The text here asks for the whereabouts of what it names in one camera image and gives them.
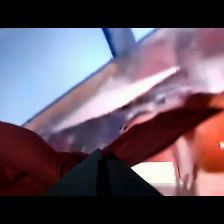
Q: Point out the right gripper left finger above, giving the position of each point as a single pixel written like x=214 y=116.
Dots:
x=83 y=180

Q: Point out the dark red garment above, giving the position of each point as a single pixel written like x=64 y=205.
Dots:
x=20 y=160

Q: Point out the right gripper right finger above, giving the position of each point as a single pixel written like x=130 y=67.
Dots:
x=123 y=180

